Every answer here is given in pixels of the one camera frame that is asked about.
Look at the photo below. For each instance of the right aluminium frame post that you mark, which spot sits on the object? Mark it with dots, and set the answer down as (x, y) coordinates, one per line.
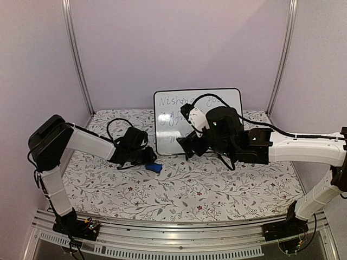
(289, 30)

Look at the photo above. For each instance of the white whiteboard black frame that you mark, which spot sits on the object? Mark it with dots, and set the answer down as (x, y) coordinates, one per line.
(169, 122)

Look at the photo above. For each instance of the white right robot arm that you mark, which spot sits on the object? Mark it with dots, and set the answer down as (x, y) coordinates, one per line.
(328, 149)

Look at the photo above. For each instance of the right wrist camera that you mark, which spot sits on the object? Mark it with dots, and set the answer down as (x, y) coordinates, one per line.
(186, 109)

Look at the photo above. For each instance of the floral patterned table mat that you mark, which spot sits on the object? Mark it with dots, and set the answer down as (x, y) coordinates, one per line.
(201, 189)

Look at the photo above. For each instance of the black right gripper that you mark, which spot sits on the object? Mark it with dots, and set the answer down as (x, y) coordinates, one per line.
(190, 138)

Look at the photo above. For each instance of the blue whiteboard eraser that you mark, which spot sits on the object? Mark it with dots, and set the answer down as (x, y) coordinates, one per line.
(154, 167)

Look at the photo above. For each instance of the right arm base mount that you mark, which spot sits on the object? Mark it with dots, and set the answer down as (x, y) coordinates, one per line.
(291, 226)

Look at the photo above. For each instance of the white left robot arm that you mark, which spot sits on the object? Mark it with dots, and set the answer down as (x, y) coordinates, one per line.
(49, 142)

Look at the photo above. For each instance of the left aluminium frame post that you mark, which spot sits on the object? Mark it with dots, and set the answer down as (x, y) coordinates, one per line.
(67, 12)

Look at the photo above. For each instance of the aluminium frame post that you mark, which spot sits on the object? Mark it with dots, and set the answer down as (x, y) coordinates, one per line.
(67, 12)
(289, 30)

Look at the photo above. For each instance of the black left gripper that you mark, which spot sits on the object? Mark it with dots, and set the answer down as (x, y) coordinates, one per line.
(149, 158)

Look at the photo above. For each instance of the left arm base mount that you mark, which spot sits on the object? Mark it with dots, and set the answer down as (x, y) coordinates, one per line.
(85, 229)

